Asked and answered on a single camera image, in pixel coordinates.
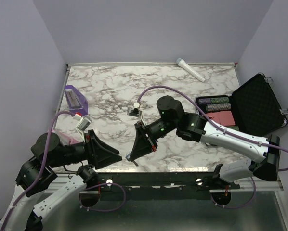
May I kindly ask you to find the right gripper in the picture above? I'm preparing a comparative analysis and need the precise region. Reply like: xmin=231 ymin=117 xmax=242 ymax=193
xmin=130 ymin=119 xmax=177 ymax=161

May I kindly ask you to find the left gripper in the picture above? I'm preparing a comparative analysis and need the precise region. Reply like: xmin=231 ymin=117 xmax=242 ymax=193
xmin=50 ymin=129 xmax=123 ymax=169

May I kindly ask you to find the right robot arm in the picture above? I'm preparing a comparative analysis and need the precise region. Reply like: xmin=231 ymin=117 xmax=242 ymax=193
xmin=127 ymin=96 xmax=280 ymax=189

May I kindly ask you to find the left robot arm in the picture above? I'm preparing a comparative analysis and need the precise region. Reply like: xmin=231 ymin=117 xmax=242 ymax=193
xmin=0 ymin=130 xmax=122 ymax=231

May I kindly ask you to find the pink metronome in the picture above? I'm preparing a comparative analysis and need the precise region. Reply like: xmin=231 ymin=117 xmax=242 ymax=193
xmin=51 ymin=129 xmax=79 ymax=146

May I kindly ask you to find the purple metronome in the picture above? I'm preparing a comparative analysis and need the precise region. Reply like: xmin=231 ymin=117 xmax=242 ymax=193
xmin=64 ymin=85 xmax=88 ymax=116

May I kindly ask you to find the pink card deck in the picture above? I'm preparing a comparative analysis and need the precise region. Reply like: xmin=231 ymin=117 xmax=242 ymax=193
xmin=207 ymin=111 xmax=236 ymax=127

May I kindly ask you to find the white microphone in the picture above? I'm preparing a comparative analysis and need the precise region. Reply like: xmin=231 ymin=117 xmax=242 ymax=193
xmin=176 ymin=58 xmax=205 ymax=82

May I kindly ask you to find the black poker chip case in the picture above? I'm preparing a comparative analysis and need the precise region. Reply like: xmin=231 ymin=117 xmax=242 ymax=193
xmin=195 ymin=73 xmax=288 ymax=136

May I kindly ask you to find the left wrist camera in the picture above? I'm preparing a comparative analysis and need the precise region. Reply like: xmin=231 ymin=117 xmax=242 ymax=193
xmin=73 ymin=113 xmax=92 ymax=141

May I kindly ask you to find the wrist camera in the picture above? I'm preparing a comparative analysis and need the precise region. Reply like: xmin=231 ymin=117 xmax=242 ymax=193
xmin=73 ymin=113 xmax=92 ymax=141
xmin=127 ymin=102 xmax=146 ymax=124

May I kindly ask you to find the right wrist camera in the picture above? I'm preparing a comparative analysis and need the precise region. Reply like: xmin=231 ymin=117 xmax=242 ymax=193
xmin=127 ymin=102 xmax=146 ymax=124

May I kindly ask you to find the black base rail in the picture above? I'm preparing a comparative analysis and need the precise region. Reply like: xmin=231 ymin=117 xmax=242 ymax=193
xmin=69 ymin=165 xmax=241 ymax=202

